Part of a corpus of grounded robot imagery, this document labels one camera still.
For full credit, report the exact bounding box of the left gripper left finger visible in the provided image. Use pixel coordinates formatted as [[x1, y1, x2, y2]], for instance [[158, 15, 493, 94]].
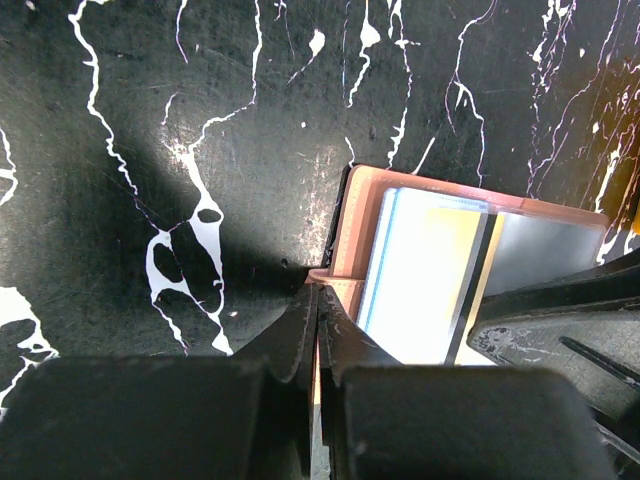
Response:
[[1, 284, 319, 479]]

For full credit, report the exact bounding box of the yellow credit card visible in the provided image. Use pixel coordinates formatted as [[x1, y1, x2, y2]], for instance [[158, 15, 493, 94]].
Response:
[[356, 187, 494, 366]]

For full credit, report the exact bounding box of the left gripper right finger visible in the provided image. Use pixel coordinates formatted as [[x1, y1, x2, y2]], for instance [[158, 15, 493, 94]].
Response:
[[318, 287, 614, 479]]

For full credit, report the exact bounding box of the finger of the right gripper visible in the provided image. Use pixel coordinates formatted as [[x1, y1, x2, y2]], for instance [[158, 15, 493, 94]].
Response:
[[467, 251, 639, 470]]

